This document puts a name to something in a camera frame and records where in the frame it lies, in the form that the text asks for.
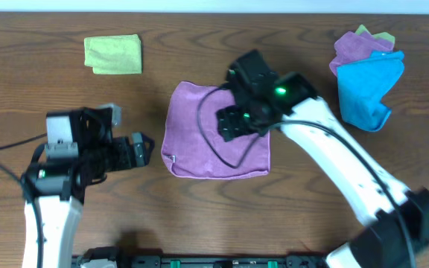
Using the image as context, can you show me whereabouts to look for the light green cloth in pile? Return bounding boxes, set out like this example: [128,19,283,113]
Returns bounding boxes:
[355,25,395,44]

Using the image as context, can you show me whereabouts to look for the purple cloth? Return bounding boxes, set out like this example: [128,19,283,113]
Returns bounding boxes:
[329,31,395,77]
[161,81,270,180]

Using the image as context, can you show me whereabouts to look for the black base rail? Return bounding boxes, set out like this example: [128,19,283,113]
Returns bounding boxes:
[71,246,328,268]

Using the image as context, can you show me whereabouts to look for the folded green cloth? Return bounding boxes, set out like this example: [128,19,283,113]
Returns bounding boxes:
[84,34,142,75]

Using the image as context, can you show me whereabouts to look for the blue cloth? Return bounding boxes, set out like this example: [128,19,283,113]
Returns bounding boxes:
[337,51,404,132]

